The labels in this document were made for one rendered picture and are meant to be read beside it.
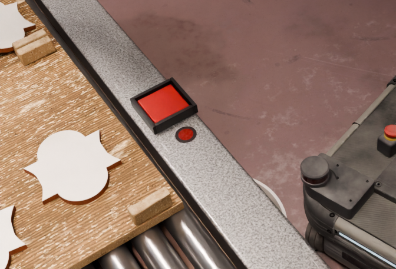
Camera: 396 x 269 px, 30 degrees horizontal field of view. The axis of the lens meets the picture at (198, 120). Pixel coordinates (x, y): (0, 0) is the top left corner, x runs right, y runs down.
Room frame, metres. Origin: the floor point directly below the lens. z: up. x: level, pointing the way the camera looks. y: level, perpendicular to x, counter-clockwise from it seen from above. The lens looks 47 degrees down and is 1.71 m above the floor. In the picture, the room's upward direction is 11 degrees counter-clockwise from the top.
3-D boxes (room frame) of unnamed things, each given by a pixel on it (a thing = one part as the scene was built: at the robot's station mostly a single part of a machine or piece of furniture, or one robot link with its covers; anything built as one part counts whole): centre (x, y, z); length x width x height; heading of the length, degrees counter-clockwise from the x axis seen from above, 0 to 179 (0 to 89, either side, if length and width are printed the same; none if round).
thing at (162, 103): (0.79, 0.05, 0.92); 0.06 x 0.06 x 0.01; 22
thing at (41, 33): (0.97, 0.24, 0.95); 0.06 x 0.02 x 0.03; 113
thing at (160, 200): (0.59, 0.08, 0.95); 0.06 x 0.02 x 0.03; 113
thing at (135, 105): (0.79, 0.05, 0.92); 0.08 x 0.08 x 0.02; 22
